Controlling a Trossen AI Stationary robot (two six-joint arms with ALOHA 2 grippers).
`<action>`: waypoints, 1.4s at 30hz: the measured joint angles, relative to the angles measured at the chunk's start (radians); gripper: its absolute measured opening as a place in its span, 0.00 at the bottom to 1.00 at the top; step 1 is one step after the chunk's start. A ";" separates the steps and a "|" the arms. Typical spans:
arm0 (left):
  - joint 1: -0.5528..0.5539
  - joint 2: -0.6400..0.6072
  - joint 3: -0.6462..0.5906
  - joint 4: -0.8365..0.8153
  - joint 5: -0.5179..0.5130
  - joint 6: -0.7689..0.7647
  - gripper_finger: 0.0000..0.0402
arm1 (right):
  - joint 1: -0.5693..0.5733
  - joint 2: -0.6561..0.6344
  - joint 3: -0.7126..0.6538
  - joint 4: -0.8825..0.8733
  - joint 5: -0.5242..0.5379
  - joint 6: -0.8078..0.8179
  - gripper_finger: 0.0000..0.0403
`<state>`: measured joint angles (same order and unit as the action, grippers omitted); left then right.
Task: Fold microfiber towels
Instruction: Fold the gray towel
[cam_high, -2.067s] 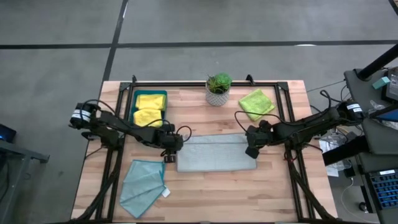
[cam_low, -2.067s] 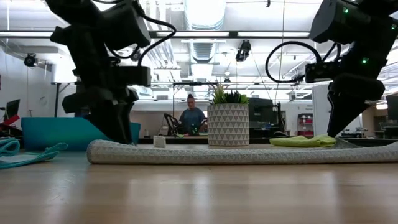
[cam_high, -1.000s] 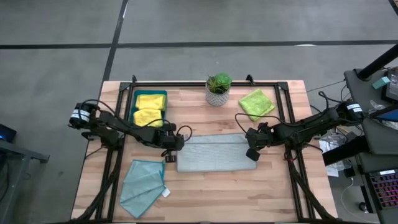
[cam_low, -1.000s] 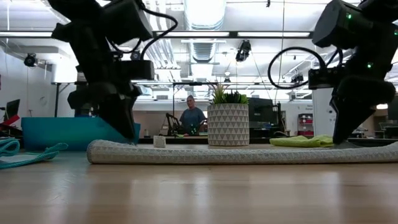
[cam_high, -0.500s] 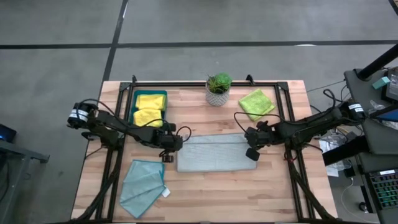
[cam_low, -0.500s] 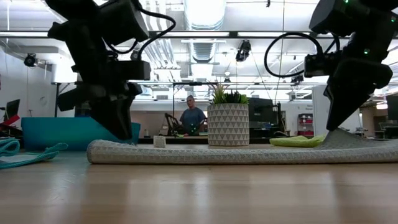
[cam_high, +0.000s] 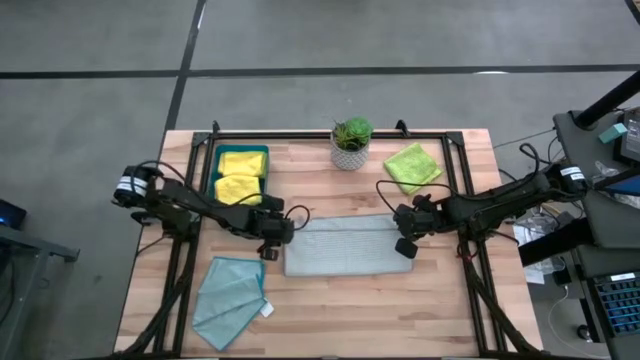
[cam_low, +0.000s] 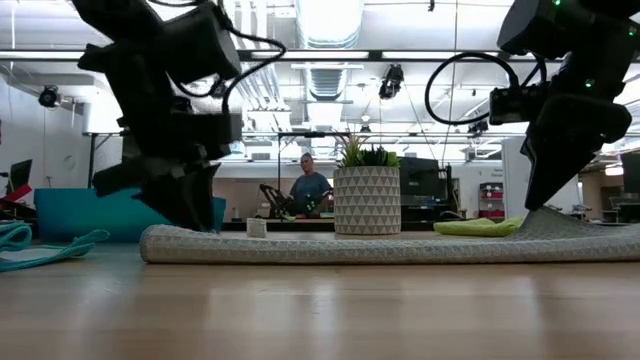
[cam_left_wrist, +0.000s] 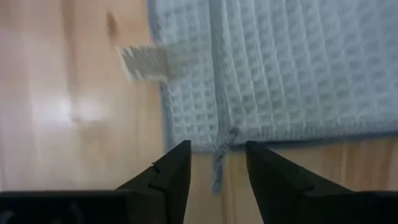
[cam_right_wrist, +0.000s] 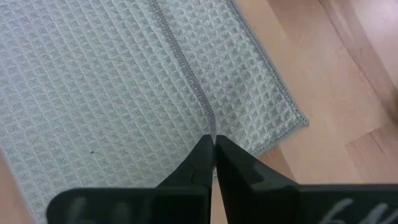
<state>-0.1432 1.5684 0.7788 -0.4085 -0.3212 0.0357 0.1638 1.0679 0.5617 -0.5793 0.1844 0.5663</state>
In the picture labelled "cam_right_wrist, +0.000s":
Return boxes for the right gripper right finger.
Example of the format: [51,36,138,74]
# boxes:
[215,134,398,224]

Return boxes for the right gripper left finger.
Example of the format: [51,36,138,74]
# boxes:
[46,134,216,224]

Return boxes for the grey waffle-weave towel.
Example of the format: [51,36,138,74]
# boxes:
[0,0,310,224]

